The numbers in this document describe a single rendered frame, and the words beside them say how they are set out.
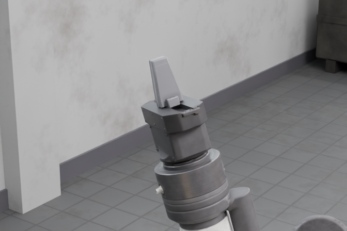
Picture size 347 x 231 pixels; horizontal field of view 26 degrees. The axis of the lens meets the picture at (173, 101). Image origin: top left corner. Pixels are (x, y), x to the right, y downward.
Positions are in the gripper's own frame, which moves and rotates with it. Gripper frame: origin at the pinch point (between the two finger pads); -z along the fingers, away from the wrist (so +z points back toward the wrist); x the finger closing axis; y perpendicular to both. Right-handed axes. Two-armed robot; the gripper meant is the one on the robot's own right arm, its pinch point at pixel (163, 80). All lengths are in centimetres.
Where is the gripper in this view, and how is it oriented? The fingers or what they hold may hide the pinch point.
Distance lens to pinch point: 95.0
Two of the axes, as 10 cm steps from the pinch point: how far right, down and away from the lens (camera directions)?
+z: 2.6, 9.4, 2.2
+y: -9.0, 3.2, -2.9
